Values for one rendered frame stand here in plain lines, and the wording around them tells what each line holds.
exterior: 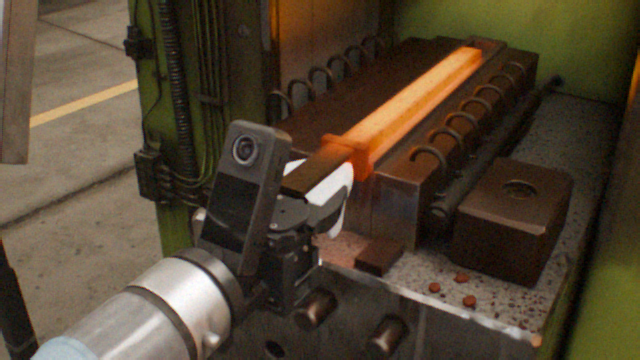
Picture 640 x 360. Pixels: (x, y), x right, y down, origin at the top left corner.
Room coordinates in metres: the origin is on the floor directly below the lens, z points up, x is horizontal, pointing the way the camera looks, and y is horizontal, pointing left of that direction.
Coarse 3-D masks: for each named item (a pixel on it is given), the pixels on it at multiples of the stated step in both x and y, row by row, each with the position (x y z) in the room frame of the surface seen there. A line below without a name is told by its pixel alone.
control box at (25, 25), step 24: (0, 0) 0.72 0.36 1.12; (24, 0) 0.76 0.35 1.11; (0, 24) 0.71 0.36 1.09; (24, 24) 0.75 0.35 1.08; (0, 48) 0.70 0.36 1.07; (24, 48) 0.74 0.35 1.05; (0, 72) 0.68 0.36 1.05; (24, 72) 0.73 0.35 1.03; (0, 96) 0.67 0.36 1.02; (24, 96) 0.72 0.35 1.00; (0, 120) 0.66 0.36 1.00; (24, 120) 0.71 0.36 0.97; (0, 144) 0.65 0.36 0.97; (24, 144) 0.70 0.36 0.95
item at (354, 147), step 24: (432, 72) 0.76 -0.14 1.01; (456, 72) 0.77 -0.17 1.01; (408, 96) 0.69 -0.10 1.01; (432, 96) 0.71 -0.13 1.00; (384, 120) 0.62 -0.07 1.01; (408, 120) 0.65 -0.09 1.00; (336, 144) 0.56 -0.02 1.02; (360, 144) 0.56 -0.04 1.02; (312, 168) 0.52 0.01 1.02; (336, 168) 0.52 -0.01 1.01; (360, 168) 0.55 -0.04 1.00; (288, 192) 0.48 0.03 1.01
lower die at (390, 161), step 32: (384, 64) 0.87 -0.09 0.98; (416, 64) 0.84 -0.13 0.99; (480, 64) 0.82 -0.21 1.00; (320, 96) 0.76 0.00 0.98; (352, 96) 0.74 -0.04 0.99; (384, 96) 0.74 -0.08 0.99; (448, 96) 0.72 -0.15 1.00; (480, 96) 0.73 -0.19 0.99; (288, 128) 0.67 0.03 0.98; (320, 128) 0.65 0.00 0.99; (416, 128) 0.64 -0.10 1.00; (480, 128) 0.68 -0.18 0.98; (288, 160) 0.61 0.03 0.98; (384, 160) 0.58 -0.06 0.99; (416, 160) 0.58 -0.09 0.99; (448, 160) 0.59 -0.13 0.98; (352, 192) 0.57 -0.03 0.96; (384, 192) 0.55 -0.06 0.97; (416, 192) 0.53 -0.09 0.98; (352, 224) 0.57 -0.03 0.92; (384, 224) 0.55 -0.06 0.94; (416, 224) 0.53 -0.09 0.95
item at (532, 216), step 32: (512, 160) 0.60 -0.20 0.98; (480, 192) 0.54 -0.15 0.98; (512, 192) 0.54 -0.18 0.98; (544, 192) 0.53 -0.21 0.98; (480, 224) 0.50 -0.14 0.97; (512, 224) 0.48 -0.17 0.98; (544, 224) 0.48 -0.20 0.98; (480, 256) 0.50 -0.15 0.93; (512, 256) 0.48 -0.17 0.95; (544, 256) 0.48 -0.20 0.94
